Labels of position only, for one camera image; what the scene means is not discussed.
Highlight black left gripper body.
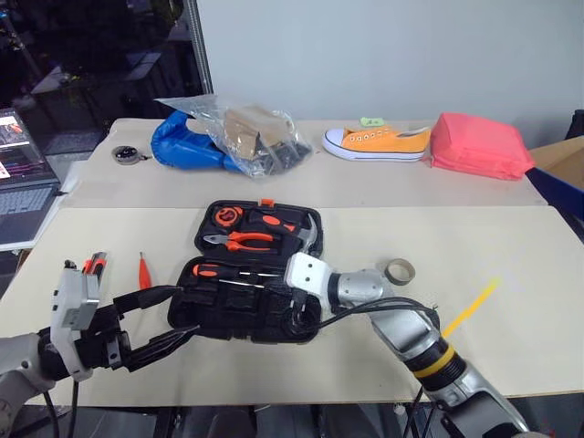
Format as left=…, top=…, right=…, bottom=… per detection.
left=75, top=303, right=134, bottom=374

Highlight left gripper black pointed finger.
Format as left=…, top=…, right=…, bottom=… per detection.
left=112, top=285, right=183, bottom=317
left=121, top=324, right=203, bottom=371

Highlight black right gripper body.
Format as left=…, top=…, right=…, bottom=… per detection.
left=286, top=294, right=323, bottom=341

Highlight orange tester screwdriver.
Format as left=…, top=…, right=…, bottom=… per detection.
left=137, top=251, right=154, bottom=291

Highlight orange grey utility knife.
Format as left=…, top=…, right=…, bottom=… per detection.
left=81, top=251, right=111, bottom=277

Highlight black plastic tool case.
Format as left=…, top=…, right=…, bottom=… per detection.
left=166, top=197, right=326, bottom=346

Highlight grey tape roll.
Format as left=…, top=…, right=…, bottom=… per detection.
left=381, top=257, right=417, bottom=287

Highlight long orange black screwdriver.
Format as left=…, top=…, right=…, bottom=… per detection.
left=191, top=263, right=285, bottom=278

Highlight slim silver shaft screwdriver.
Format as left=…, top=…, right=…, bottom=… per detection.
left=217, top=278, right=268, bottom=290

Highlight steel claw hammer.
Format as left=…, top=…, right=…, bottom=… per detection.
left=278, top=213, right=321, bottom=254

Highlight stubby orange black screwdriver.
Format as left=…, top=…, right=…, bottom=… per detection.
left=248, top=211, right=298, bottom=237

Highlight orange black tape measure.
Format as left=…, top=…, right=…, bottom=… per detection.
left=214, top=206, right=246, bottom=228

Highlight round black metal gadget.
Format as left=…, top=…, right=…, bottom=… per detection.
left=111, top=144, right=153, bottom=164

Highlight blue plastic bag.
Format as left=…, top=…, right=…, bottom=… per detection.
left=151, top=110, right=245, bottom=174

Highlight grey open laptop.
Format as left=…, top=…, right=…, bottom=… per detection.
left=0, top=107, right=62, bottom=251

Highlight small black hardware pile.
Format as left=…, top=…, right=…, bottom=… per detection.
left=264, top=141, right=312, bottom=177

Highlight clear plastic bag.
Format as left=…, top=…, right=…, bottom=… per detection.
left=153, top=94, right=315, bottom=183

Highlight yellow strip marking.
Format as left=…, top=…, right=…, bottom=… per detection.
left=441, top=276, right=502, bottom=339

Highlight orange canvas sneaker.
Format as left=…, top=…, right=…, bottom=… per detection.
left=321, top=126, right=433, bottom=162

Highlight brown cardboard packet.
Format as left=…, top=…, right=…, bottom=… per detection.
left=223, top=105, right=289, bottom=160

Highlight pink folded cloth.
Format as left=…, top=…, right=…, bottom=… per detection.
left=428, top=111, right=536, bottom=183

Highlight silver metal pillar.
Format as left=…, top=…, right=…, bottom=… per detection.
left=184, top=0, right=214, bottom=97

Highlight dark blue box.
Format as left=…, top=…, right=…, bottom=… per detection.
left=524, top=166, right=584, bottom=241

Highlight brown cardboard box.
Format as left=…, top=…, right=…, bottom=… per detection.
left=528, top=135, right=584, bottom=192

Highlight black chair back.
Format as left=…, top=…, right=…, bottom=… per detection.
left=564, top=109, right=584, bottom=142

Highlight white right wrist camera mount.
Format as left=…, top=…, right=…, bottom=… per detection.
left=283, top=251, right=335, bottom=306

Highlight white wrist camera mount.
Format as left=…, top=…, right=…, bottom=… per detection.
left=48, top=266, right=102, bottom=383
left=283, top=251, right=335, bottom=306

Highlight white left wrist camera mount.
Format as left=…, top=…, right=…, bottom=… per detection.
left=48, top=266, right=102, bottom=383

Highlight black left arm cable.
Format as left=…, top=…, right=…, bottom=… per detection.
left=41, top=379, right=79, bottom=438

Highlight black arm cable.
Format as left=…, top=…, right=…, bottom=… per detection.
left=313, top=295, right=440, bottom=330
left=41, top=379, right=79, bottom=438

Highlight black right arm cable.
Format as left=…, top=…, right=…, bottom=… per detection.
left=313, top=295, right=440, bottom=330

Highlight orange handled pliers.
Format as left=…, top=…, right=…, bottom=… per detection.
left=202, top=230, right=276, bottom=254

